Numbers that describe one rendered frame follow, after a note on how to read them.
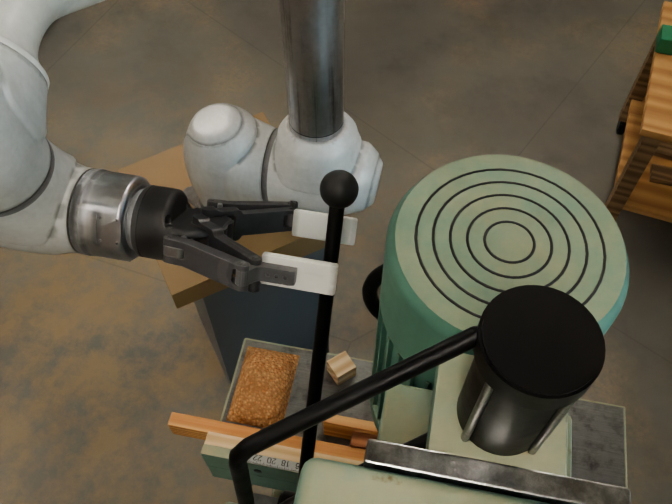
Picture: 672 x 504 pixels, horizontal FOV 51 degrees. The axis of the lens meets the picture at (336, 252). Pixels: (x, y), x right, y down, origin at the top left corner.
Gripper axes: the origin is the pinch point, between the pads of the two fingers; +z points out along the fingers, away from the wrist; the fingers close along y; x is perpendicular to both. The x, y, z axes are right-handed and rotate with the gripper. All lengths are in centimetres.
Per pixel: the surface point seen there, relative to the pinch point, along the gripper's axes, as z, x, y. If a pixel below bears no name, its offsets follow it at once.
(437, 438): 10.6, 1.3, 29.9
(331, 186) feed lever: -0.3, 8.6, 6.6
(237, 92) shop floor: -68, -20, -200
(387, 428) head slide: 7.7, -4.7, 21.2
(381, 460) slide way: 7.6, 0.2, 31.5
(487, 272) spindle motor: 12.8, 7.7, 18.6
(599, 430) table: 39, -33, -29
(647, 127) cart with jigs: 64, -3, -134
